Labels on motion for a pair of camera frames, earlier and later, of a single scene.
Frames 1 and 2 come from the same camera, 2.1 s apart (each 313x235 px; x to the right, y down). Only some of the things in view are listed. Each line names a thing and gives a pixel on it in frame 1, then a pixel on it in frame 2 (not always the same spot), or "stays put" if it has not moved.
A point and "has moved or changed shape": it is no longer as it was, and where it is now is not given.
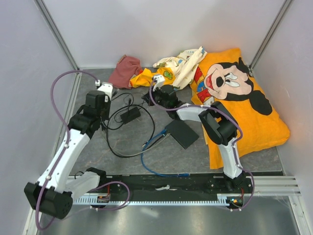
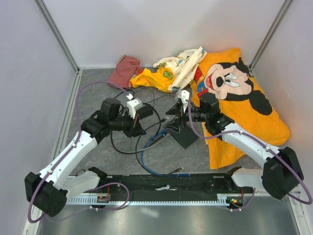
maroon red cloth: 127,66 stays put
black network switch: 182,132 stays put
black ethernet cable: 152,135 -> 180,169
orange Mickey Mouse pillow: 221,77 stays put
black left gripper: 107,104 -> 135,128
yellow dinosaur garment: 145,78 stays put
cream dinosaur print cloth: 183,65 stays put
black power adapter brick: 130,115 has moved or changed shape
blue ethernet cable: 145,167 stays put
